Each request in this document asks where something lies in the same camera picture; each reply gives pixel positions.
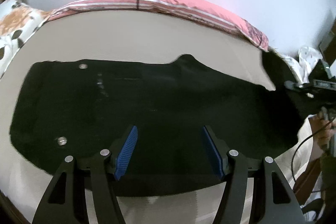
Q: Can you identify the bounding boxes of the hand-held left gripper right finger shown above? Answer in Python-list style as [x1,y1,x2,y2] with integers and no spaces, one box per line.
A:
[201,125,306,224]

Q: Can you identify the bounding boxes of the white patterned cloth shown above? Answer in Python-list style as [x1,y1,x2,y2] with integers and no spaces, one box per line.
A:
[286,45,323,84]

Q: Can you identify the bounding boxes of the thin black cable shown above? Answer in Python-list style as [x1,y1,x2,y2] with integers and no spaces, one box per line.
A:
[291,119,336,191]

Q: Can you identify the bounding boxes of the person's right hand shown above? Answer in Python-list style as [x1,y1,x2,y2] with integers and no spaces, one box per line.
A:
[314,106,336,155]

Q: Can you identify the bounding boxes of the black pants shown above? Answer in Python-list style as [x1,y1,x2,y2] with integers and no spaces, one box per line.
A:
[9,52,309,197]

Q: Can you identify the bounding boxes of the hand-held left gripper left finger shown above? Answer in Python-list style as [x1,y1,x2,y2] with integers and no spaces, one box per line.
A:
[32,125,138,224]

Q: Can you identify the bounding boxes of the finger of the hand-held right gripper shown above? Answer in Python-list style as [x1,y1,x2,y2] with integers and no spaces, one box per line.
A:
[284,80,315,93]

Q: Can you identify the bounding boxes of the white floral pillow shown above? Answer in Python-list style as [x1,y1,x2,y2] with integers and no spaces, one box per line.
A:
[0,0,53,79]

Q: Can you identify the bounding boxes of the beige bed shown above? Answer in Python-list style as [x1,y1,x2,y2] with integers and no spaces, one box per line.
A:
[0,9,323,224]

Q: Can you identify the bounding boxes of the pink striped pillow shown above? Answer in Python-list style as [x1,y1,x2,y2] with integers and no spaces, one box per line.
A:
[49,0,269,52]

